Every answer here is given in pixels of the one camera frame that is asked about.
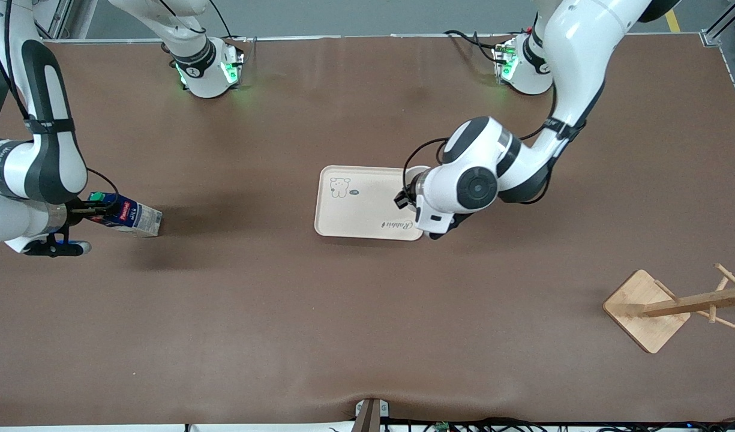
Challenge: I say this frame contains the white smiley cup black handle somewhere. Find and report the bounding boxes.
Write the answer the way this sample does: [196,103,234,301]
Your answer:
[403,166,431,194]

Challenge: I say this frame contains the black left base cables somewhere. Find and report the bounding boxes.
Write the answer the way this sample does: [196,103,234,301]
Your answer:
[443,29,513,64]

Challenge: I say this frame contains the aluminium frame profile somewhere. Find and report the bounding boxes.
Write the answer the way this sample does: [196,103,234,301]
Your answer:
[700,0,735,121]
[34,0,75,44]

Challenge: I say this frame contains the wooden cup rack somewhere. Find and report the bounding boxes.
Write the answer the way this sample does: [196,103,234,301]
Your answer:
[603,263,735,354]

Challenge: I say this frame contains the blue milk carton green cap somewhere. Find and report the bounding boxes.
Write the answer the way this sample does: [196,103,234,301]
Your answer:
[83,191,164,238]

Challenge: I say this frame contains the black right base cable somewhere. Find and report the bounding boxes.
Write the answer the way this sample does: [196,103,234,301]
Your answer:
[208,0,237,40]

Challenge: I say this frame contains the beige tray with bear print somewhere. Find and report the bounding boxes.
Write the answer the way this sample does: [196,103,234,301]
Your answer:
[314,166,425,241]

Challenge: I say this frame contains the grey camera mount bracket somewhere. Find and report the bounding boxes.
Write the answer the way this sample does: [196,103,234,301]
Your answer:
[355,398,390,432]

